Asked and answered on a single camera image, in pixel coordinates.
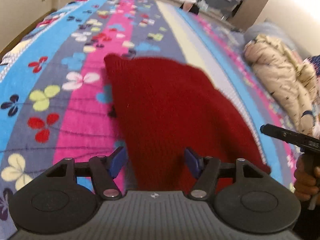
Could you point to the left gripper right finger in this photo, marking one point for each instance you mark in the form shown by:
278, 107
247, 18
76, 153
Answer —
194, 162

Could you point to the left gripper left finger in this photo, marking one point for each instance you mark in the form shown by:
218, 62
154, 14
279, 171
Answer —
116, 161

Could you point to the red knitted sweater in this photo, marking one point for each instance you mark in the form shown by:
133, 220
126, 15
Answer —
163, 107

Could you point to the right hand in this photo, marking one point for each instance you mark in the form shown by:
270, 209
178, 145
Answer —
305, 184

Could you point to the beige star-patterned duvet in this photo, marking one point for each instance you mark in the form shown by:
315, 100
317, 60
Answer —
290, 80

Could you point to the colourful striped floral bedspread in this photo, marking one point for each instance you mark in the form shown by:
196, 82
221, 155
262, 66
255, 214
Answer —
56, 98

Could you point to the navy dotted cloth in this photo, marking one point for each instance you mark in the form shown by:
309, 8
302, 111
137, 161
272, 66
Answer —
315, 60

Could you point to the grey pillow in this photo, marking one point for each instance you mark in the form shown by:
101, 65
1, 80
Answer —
270, 29

